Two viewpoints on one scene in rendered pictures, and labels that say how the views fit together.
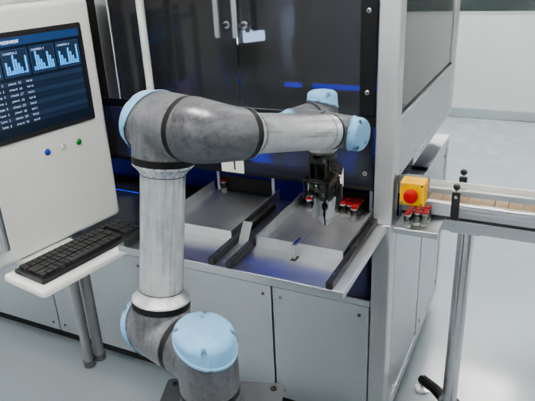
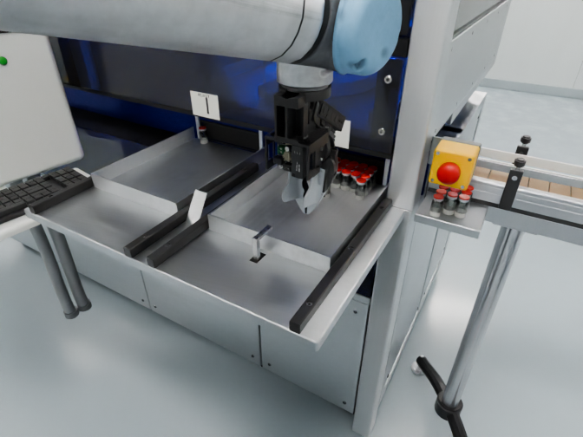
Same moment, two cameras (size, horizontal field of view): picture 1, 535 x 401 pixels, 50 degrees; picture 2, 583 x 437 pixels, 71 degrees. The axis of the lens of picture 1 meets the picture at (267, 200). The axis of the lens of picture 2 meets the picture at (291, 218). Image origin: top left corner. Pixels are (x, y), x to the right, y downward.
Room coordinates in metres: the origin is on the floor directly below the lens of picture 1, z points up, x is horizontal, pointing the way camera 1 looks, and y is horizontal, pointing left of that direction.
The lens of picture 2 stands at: (0.82, -0.16, 1.34)
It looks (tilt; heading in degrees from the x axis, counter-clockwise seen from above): 33 degrees down; 3
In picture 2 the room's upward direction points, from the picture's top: straight up
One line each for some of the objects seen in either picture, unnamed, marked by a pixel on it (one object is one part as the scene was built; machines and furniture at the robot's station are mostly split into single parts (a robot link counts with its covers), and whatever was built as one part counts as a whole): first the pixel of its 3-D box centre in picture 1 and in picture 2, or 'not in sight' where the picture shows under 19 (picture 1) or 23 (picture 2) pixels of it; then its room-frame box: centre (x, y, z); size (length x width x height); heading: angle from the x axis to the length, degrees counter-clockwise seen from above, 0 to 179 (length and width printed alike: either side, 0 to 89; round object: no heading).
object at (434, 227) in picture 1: (419, 223); (453, 210); (1.58, -0.46, 0.87); 0.14 x 0.13 x 0.02; 153
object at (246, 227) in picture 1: (236, 240); (179, 220); (1.45, 0.09, 0.91); 0.14 x 0.03 x 0.06; 153
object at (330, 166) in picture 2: (333, 194); (321, 165); (1.39, -0.17, 1.06); 0.05 x 0.02 x 0.09; 63
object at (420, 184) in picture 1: (414, 190); (454, 163); (1.55, -0.43, 0.99); 0.08 x 0.07 x 0.07; 153
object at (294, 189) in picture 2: (317, 211); (293, 191); (1.39, -0.13, 1.02); 0.06 x 0.03 x 0.09; 153
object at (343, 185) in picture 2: (332, 207); (331, 176); (1.66, -0.20, 0.90); 0.18 x 0.02 x 0.05; 63
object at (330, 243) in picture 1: (319, 223); (309, 200); (1.56, -0.15, 0.90); 0.34 x 0.26 x 0.04; 153
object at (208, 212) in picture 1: (221, 208); (186, 165); (1.71, 0.15, 0.90); 0.34 x 0.26 x 0.04; 153
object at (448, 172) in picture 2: (411, 196); (448, 172); (1.51, -0.41, 0.99); 0.04 x 0.04 x 0.04; 63
